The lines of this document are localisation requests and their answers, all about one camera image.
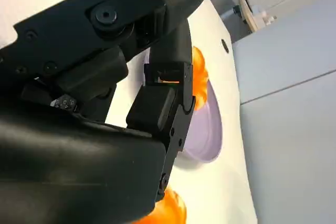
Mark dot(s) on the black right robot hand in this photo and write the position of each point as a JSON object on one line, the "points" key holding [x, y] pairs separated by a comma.
{"points": [[78, 161]]}

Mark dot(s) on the orange white toy bread roll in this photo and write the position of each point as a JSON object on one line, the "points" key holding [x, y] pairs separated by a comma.
{"points": [[200, 77], [170, 211]]}

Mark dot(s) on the lilac plate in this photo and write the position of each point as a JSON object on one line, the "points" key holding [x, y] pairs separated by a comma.
{"points": [[210, 129]]}

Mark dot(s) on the grey partition panel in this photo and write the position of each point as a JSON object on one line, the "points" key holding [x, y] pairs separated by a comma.
{"points": [[288, 58], [294, 155]]}

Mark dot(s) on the light wooden desk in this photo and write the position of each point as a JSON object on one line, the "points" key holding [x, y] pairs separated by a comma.
{"points": [[252, 14]]}

